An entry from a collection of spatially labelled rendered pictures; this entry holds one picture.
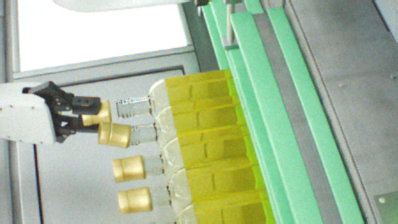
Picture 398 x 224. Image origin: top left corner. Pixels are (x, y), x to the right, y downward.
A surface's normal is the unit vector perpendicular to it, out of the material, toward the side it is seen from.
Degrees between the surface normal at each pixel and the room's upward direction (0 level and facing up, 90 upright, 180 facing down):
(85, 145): 90
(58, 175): 90
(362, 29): 90
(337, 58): 90
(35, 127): 73
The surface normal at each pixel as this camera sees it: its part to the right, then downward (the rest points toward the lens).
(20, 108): -0.09, 0.67
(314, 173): -0.01, -0.65
